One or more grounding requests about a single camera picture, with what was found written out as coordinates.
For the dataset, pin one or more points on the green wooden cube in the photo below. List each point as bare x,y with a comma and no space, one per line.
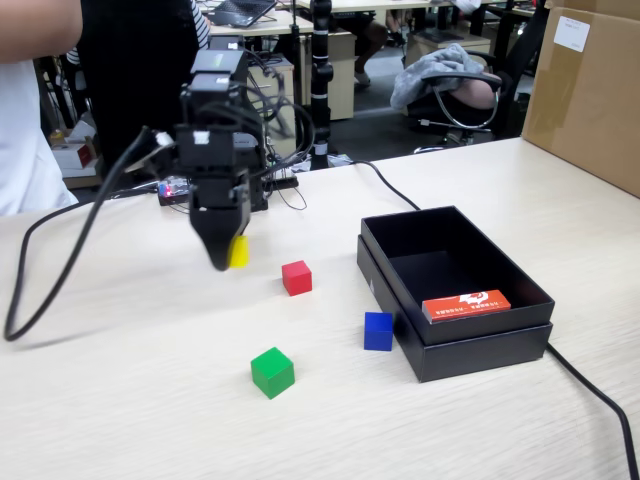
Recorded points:
272,372

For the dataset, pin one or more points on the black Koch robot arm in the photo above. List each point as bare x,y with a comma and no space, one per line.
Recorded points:
215,65

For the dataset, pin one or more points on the person in striped shirt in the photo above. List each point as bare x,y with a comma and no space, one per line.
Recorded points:
200,25

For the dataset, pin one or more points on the red wooden cube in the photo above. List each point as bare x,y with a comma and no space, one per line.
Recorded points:
296,278

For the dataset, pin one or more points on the large black chair back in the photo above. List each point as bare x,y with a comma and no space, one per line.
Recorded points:
130,75

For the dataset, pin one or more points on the black chrome office chair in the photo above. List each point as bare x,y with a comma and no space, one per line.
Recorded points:
460,77

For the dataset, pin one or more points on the black open box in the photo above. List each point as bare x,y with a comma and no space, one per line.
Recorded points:
480,327
480,357

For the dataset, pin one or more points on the pink round cushion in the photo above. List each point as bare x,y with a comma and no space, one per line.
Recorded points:
475,95

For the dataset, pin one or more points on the white shirt person torso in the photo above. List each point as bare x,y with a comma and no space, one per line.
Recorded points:
25,150

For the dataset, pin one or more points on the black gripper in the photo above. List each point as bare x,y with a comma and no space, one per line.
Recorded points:
215,187

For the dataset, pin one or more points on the grey crumpled blanket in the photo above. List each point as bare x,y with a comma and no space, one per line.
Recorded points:
430,70

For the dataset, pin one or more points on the bare human forearm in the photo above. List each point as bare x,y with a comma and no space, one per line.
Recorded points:
35,25

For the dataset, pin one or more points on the black jointed pole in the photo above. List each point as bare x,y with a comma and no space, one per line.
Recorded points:
320,115

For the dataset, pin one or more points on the tall beige cabinet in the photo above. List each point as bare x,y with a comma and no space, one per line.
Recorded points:
344,75

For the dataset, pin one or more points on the white and red box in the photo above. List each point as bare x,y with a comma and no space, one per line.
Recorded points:
75,157

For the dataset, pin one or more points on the blue wooden cube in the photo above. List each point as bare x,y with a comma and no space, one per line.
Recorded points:
378,332

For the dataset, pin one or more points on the light wood office desk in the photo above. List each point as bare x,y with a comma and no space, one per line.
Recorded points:
285,24

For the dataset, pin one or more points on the yellow wooden cube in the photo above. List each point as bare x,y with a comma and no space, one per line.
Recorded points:
240,252

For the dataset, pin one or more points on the beige three-drawer cabinet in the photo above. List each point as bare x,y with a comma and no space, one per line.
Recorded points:
282,80

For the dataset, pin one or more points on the small orange carton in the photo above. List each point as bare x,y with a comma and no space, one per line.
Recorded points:
465,305

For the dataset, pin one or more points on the large brown cardboard box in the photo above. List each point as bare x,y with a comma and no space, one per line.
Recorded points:
590,100

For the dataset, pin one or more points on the controller circuit board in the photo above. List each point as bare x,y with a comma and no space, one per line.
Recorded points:
167,192

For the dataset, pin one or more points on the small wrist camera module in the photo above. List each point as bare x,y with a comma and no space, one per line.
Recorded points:
155,150

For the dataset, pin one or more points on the seated person bare leg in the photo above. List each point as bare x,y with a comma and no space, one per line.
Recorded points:
372,37

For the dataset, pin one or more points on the black open laptop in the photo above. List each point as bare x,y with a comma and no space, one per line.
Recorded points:
240,10

